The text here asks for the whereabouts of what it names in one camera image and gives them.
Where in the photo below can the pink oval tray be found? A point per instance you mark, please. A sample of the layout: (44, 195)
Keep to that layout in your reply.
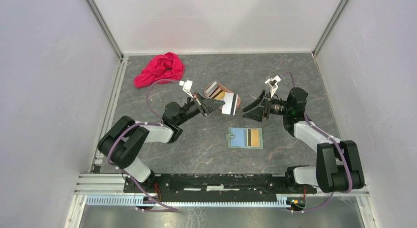
(220, 86)

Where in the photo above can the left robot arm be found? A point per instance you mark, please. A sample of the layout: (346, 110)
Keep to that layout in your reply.
(123, 142)

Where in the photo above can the red crumpled cloth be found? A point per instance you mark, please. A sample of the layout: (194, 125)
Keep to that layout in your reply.
(162, 67)

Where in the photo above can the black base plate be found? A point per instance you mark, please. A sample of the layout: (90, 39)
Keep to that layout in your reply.
(224, 187)

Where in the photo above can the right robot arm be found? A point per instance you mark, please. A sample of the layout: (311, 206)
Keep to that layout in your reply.
(338, 167)

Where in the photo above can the white slotted cable duct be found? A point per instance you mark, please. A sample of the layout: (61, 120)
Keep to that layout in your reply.
(142, 201)

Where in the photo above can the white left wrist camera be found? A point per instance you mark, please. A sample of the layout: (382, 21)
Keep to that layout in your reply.
(186, 87)

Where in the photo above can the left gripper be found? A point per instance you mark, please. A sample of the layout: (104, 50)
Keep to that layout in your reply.
(210, 104)

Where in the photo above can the green card holder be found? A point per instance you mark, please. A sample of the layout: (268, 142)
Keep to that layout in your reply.
(236, 138)

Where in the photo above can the silver card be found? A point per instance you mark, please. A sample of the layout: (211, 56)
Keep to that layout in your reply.
(230, 106)

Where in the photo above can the gold card black stripe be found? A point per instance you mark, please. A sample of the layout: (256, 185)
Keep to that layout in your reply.
(253, 137)

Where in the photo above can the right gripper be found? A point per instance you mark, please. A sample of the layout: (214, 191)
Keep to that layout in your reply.
(255, 114)

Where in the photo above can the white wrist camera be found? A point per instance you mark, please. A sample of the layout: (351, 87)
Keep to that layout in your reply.
(186, 87)
(272, 83)

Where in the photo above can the stack of silver cards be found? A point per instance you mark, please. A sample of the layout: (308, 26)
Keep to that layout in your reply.
(211, 89)

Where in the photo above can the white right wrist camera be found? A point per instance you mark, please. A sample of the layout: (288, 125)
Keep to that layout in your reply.
(272, 83)

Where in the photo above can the gold striped card in tray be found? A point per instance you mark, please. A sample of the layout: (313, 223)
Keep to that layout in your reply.
(218, 94)

